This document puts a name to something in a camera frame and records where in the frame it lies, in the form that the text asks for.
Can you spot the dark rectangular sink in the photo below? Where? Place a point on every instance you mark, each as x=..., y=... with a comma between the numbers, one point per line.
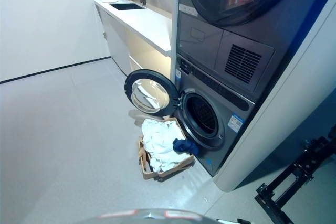
x=126, y=6

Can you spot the dark blue cloth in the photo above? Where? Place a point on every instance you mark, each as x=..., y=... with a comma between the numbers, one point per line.
x=182, y=145

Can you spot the white appliance enclosure panel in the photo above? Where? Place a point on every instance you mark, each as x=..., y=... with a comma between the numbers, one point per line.
x=275, y=129

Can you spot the grey stacked dryer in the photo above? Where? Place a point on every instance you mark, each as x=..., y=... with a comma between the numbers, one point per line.
x=204, y=40

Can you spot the silver robot torso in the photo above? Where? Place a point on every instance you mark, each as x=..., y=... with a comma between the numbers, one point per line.
x=147, y=217

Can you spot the grey front-load washing machine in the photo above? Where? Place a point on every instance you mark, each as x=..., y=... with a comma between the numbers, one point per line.
x=236, y=108

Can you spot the round washing machine door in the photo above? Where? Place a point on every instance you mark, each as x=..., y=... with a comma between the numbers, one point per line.
x=131, y=82

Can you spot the energy label sticker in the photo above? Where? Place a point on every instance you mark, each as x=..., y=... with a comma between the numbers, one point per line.
x=235, y=121

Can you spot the white counter cabinet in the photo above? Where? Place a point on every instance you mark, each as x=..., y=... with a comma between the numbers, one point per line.
x=141, y=24

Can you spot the brown woven laundry basket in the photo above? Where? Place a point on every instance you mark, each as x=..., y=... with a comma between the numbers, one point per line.
x=168, y=172

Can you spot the white cloth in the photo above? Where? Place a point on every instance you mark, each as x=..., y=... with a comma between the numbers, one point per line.
x=160, y=142

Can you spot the black metal frame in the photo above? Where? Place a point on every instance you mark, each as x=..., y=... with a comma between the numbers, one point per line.
x=288, y=176

